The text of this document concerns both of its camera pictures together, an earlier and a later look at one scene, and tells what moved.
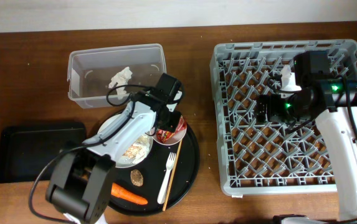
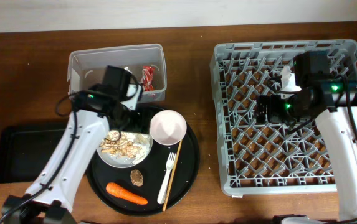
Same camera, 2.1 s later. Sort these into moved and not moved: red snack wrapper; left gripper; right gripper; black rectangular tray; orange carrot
Moved: left gripper; red snack wrapper
Not moved: orange carrot; right gripper; black rectangular tray
